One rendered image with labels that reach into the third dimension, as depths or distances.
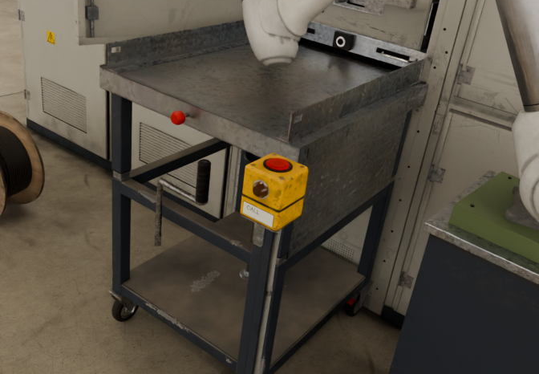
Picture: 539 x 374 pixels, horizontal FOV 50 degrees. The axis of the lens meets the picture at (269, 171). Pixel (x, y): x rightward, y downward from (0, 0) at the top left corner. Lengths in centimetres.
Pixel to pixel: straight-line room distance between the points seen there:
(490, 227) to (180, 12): 116
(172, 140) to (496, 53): 134
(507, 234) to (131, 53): 99
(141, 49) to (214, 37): 29
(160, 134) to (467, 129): 129
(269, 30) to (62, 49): 169
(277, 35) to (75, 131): 179
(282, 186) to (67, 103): 209
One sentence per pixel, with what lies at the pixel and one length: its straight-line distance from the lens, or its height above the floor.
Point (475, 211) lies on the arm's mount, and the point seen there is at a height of 79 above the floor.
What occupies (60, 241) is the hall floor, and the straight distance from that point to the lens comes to 234.
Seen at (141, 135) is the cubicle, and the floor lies 27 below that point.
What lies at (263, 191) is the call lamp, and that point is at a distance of 93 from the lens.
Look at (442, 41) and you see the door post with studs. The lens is 172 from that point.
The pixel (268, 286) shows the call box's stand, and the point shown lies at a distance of 109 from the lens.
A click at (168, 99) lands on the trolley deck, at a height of 83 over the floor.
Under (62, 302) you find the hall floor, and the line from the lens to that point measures 206.
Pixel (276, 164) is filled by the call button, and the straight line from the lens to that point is 95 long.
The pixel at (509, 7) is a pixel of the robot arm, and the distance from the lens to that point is 100.
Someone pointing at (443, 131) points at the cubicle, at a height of 74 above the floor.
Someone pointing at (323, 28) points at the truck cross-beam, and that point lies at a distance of 192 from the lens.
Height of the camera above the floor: 132
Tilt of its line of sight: 27 degrees down
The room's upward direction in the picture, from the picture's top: 8 degrees clockwise
